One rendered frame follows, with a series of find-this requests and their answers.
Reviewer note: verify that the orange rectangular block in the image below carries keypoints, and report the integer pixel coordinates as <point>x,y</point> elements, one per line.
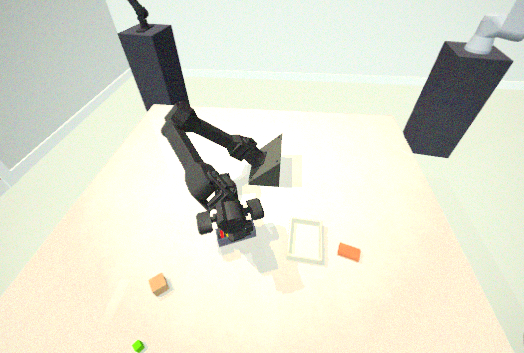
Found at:
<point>349,252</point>

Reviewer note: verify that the small green block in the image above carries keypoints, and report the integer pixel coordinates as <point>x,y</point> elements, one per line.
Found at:
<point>138,346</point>

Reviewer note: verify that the small orange block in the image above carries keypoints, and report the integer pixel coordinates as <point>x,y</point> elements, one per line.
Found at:
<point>159,284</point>

